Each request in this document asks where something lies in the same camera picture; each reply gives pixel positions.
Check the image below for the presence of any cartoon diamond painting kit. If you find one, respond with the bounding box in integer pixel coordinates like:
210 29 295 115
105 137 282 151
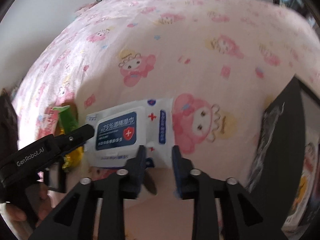
283 127 319 231

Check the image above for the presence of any white wet wipes pack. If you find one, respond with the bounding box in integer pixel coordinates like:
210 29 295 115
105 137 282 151
84 98 174 168

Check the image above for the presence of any black screen protector box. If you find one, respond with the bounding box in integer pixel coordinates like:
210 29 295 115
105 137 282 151
246 103 285 193

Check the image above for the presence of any person left hand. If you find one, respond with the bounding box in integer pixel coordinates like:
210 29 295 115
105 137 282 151
3 182 52 230

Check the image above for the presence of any black Daphne shoe box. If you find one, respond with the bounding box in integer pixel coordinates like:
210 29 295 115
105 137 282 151
250 76 319 228

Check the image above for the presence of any yellow snack packet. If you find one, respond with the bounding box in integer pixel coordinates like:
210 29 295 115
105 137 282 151
55 123 84 172

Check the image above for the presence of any red booklet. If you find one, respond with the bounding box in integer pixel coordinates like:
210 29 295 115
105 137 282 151
36 106 60 139

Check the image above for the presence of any green snack packet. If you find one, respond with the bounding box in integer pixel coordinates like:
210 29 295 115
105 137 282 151
53 105 79 134

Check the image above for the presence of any white paper roll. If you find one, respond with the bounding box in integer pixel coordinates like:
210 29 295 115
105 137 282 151
143 168 157 196

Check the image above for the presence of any pink cartoon bedspread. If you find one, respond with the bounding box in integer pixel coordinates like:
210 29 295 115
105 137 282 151
11 0 320 240

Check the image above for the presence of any small black frame box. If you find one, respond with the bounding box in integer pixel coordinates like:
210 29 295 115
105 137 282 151
43 163 66 193

